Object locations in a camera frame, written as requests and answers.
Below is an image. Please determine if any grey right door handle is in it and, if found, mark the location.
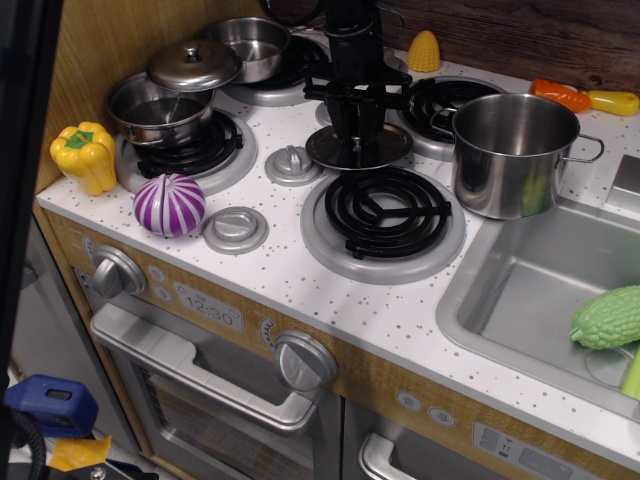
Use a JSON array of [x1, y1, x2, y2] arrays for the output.
[[358, 433, 402, 480]]

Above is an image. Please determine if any green toy bitter gourd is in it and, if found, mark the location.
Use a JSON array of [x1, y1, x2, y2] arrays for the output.
[[569, 285, 639, 350]]

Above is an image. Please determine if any grey oven dial right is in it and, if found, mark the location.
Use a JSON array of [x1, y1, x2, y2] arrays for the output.
[[274, 329, 338, 392]]

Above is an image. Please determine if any black front left burner coil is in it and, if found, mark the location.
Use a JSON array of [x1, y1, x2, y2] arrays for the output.
[[135, 110, 244, 179]]

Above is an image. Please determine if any grey stove knob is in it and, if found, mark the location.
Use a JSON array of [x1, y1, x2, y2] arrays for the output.
[[202, 206, 269, 255], [315, 102, 332, 127], [265, 145, 323, 187], [384, 48, 408, 73]]

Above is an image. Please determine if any steel pan back left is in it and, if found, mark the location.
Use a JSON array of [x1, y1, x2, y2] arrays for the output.
[[201, 17, 291, 84]]

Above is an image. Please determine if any grey sink basin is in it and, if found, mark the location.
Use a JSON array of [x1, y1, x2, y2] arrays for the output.
[[436, 199, 639, 420]]

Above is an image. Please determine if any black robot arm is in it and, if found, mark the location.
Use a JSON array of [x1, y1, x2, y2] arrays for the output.
[[304, 1, 412, 149]]

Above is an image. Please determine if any purple striped toy onion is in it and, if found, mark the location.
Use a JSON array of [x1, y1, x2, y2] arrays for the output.
[[133, 173, 206, 238]]

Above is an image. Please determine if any black burner coil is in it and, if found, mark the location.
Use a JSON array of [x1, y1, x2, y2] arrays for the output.
[[244, 35, 329, 91], [400, 77, 501, 144], [135, 110, 244, 179], [324, 167, 453, 260]]

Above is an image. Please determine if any oven clock display panel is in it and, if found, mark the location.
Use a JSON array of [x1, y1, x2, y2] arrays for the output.
[[173, 282, 244, 332]]

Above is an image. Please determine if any blue clamp tool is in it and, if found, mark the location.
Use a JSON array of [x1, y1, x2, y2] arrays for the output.
[[4, 374, 99, 438]]

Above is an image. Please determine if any yellow toy bell pepper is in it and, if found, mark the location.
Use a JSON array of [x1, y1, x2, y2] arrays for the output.
[[49, 122, 117, 196]]

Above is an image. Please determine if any black cable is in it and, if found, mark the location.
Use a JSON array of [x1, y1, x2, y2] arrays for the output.
[[9, 409, 49, 480]]

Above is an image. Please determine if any black back left burner coil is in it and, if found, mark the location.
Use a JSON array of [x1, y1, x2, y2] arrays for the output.
[[244, 35, 329, 91]]

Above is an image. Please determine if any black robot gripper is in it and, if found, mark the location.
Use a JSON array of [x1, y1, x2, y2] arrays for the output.
[[304, 12, 412, 147]]

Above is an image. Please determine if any steel pot lid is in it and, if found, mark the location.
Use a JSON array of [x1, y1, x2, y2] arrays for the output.
[[305, 123, 413, 170]]

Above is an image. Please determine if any grey oven door handle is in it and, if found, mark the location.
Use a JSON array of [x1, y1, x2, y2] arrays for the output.
[[90, 304, 317, 436]]

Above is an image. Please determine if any grey stove knob middle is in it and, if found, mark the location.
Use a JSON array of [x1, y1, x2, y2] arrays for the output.
[[265, 145, 323, 187]]

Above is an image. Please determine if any black front right burner coil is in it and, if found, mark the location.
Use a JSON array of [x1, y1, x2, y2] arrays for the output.
[[324, 167, 453, 260]]

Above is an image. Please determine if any black back right burner coil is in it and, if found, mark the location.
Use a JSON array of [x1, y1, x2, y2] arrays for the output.
[[400, 77, 501, 144]]

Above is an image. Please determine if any grey stove knob front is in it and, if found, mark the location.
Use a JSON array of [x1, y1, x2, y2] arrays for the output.
[[202, 206, 269, 255]]

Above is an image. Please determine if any grey stove knob back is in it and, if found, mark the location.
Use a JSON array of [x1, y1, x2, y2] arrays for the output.
[[384, 48, 408, 73]]

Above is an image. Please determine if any yellow toy corn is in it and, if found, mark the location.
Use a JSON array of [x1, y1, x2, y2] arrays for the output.
[[407, 30, 441, 73]]

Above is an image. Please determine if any steel pot front left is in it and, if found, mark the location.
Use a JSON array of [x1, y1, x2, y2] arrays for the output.
[[106, 73, 215, 148]]

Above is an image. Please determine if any light green cup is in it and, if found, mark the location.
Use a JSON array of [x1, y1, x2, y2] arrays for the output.
[[621, 341, 639, 400]]

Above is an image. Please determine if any domed steel lid with knob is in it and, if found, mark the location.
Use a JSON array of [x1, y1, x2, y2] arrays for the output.
[[147, 39, 242, 92]]

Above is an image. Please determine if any grey stove knob upper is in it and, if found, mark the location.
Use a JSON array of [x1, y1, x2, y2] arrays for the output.
[[315, 102, 332, 127]]

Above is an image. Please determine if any grey oven dial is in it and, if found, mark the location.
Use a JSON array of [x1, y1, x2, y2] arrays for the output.
[[92, 245, 147, 299], [274, 329, 338, 392]]

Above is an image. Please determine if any orange toy carrot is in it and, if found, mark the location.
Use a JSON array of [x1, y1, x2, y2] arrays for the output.
[[529, 78, 592, 113]]

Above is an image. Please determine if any tall steel stock pot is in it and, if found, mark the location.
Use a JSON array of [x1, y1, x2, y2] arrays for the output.
[[429, 93, 605, 220]]

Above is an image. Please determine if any grey oven dial left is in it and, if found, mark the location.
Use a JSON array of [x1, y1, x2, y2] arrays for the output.
[[92, 245, 147, 299]]

